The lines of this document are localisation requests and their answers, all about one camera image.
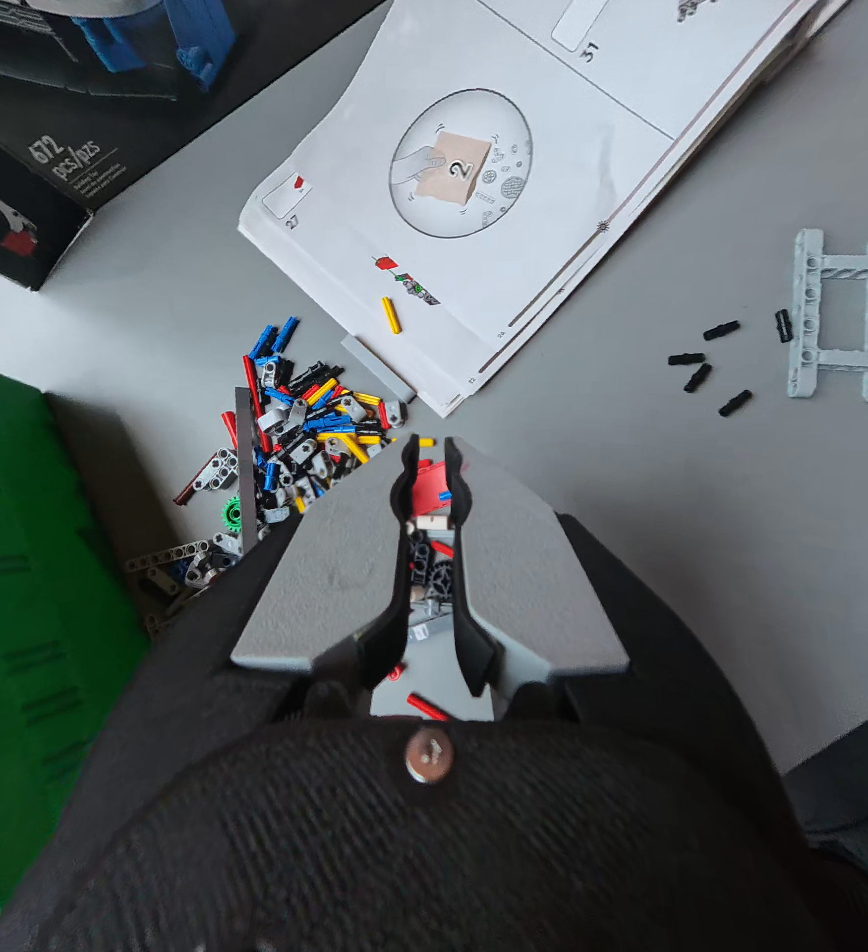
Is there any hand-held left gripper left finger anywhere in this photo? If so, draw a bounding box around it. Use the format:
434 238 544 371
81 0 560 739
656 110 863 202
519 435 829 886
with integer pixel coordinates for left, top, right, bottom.
231 435 420 690

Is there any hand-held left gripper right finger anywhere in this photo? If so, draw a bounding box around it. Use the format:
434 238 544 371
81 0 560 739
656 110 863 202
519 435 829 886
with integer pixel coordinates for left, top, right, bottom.
445 436 630 698

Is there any pile of lego pieces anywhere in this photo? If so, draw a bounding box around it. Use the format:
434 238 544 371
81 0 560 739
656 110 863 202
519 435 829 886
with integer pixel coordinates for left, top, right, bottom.
124 315 483 722

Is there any white lego instruction booklet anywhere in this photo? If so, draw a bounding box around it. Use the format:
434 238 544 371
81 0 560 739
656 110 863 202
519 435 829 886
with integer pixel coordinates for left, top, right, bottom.
237 0 853 419

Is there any black lego set box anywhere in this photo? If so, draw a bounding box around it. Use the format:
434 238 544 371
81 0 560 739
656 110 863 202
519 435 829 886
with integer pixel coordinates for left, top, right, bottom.
0 0 392 293

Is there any green plastic bin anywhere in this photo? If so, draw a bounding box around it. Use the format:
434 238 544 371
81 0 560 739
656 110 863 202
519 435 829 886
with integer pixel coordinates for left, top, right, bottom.
0 358 154 947

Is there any dark cloth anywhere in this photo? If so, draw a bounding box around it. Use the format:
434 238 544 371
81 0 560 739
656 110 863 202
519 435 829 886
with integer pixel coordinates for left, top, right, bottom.
782 695 868 904

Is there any light grey lego frame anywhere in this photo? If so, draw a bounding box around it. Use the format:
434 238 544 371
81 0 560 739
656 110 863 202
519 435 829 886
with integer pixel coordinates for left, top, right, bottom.
786 228 868 405

